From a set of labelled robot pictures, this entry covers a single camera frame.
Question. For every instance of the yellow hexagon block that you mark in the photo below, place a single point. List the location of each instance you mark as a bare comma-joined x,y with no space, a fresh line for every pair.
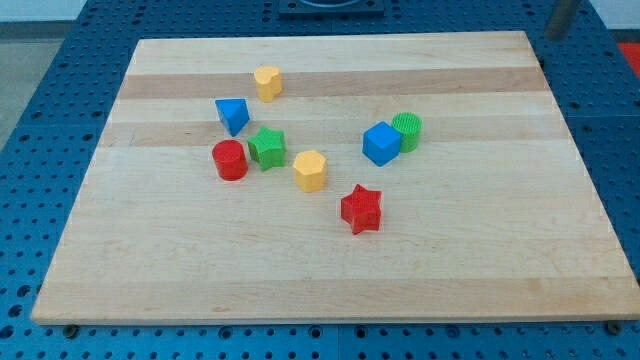
310,170

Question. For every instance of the red star block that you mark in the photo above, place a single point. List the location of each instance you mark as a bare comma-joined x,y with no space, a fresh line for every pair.
361,209

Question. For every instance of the green star block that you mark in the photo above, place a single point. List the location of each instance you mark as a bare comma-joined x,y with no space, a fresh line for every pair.
268,148

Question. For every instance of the blue cube block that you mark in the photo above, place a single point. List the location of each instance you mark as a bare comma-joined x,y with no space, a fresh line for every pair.
381,143

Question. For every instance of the wooden board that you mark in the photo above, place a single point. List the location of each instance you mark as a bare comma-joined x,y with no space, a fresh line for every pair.
492,218

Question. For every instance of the red cylinder block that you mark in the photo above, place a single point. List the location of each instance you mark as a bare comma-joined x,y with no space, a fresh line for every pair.
230,160

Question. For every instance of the green cylinder block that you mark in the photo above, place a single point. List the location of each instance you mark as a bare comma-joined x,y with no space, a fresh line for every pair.
409,125

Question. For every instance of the blue triangle block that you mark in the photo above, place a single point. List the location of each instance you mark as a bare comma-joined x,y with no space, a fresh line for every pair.
233,114

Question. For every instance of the yellow heart block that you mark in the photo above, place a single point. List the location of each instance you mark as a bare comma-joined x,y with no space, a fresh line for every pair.
268,81

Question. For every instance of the grey metal stylus rod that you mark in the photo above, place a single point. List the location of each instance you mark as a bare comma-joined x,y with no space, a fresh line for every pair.
561,19

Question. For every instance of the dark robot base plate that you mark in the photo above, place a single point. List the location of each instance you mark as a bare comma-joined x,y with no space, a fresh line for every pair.
291,8

